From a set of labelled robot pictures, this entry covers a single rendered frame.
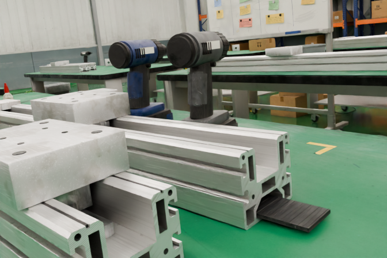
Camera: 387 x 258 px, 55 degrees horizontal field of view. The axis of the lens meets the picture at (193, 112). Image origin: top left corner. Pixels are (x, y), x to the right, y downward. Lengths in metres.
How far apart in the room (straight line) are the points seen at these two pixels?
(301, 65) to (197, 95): 1.37
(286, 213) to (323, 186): 0.11
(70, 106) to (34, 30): 11.97
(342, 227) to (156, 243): 0.20
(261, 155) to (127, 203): 0.19
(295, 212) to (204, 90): 0.31
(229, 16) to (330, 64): 2.29
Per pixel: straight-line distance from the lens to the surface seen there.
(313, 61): 1.95
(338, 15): 11.04
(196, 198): 0.45
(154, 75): 3.70
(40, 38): 12.61
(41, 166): 0.33
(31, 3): 12.70
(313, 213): 0.43
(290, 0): 3.57
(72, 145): 0.34
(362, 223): 0.44
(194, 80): 0.65
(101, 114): 0.65
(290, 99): 4.50
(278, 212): 0.43
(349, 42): 3.93
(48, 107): 0.70
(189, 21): 8.90
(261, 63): 2.13
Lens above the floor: 0.98
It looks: 11 degrees down
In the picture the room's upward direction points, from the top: 6 degrees counter-clockwise
